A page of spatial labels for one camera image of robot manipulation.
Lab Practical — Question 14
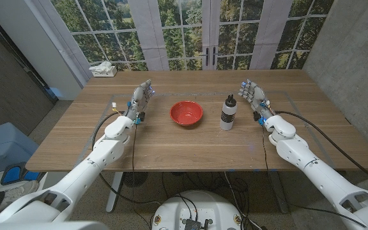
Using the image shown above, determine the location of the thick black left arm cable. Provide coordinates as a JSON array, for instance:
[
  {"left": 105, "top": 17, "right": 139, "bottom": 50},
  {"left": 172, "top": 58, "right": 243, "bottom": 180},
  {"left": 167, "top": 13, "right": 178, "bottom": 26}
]
[{"left": 91, "top": 110, "right": 162, "bottom": 205}]

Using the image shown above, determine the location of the printed window forest backdrop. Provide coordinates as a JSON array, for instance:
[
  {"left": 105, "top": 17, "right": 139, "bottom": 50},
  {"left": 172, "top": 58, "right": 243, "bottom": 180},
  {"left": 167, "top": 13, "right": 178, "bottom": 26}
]
[{"left": 32, "top": 0, "right": 335, "bottom": 87}]

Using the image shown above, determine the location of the white oil cruet black spout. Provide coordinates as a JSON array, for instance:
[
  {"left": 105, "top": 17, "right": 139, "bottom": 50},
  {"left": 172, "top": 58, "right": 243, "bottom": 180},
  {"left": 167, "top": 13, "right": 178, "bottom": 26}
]
[{"left": 219, "top": 94, "right": 238, "bottom": 132}]

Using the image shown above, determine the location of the white tissue box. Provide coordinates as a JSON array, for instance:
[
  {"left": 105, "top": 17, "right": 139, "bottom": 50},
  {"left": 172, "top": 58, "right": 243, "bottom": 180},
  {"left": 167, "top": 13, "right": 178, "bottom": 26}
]
[{"left": 89, "top": 61, "right": 118, "bottom": 78}]

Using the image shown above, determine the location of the white robot torso base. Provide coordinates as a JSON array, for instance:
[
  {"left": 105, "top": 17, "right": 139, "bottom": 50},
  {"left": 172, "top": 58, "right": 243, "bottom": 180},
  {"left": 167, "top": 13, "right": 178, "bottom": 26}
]
[{"left": 151, "top": 190, "right": 244, "bottom": 230}]

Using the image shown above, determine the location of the white table leg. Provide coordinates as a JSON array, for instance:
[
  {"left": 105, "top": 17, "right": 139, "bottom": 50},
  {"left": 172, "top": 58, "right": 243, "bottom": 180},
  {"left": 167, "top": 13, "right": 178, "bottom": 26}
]
[{"left": 105, "top": 171, "right": 124, "bottom": 213}]

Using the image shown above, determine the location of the red bowl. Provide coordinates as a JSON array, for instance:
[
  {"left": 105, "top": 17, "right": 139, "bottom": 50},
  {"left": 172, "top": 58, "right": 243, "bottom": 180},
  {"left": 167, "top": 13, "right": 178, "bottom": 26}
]
[{"left": 169, "top": 100, "right": 204, "bottom": 127}]

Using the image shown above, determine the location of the grey table leg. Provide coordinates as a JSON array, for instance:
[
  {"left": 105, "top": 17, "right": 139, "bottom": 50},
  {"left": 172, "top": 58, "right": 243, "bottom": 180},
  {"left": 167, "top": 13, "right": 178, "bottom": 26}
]
[{"left": 268, "top": 171, "right": 289, "bottom": 214}]

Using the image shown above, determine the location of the blue and black foot pedal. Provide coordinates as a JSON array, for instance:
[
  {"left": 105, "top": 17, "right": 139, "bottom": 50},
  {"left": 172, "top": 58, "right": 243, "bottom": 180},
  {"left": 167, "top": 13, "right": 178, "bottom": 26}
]
[{"left": 0, "top": 162, "right": 46, "bottom": 186}]

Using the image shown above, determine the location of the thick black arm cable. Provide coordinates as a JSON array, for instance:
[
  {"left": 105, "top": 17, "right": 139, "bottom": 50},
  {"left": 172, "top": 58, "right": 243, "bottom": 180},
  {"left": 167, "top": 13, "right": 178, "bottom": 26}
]
[
  {"left": 91, "top": 110, "right": 162, "bottom": 205},
  {"left": 275, "top": 110, "right": 368, "bottom": 191}
]

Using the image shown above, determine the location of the grey sneaker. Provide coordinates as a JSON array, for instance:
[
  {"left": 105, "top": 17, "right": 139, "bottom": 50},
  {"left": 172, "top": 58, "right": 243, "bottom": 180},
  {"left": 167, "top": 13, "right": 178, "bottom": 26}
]
[{"left": 0, "top": 180, "right": 40, "bottom": 213}]

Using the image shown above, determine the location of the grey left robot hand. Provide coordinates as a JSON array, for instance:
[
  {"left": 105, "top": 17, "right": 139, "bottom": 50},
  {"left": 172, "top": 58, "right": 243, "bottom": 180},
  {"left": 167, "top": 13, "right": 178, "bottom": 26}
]
[{"left": 125, "top": 79, "right": 156, "bottom": 124}]

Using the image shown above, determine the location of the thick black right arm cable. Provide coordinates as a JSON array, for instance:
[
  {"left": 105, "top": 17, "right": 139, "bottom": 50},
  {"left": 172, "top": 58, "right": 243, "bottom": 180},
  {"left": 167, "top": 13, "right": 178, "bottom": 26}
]
[{"left": 275, "top": 110, "right": 368, "bottom": 191}]

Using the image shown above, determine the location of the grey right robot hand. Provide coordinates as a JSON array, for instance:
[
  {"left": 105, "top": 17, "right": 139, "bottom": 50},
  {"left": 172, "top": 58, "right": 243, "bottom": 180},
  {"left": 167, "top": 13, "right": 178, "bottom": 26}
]
[{"left": 238, "top": 79, "right": 276, "bottom": 124}]

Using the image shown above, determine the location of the dark panel with black frame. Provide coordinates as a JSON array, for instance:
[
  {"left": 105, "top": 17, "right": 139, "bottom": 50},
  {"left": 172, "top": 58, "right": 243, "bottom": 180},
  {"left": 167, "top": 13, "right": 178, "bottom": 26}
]
[{"left": 0, "top": 6, "right": 59, "bottom": 137}]

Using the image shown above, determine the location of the blue plastic bin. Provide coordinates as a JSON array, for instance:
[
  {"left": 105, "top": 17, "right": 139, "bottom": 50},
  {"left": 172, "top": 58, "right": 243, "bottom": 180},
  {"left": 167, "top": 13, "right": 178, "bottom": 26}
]
[{"left": 0, "top": 122, "right": 40, "bottom": 176}]

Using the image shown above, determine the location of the round black floor fan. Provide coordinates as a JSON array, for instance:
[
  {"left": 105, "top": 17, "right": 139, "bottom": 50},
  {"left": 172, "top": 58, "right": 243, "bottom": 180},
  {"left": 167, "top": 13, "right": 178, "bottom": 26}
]
[{"left": 122, "top": 171, "right": 149, "bottom": 188}]

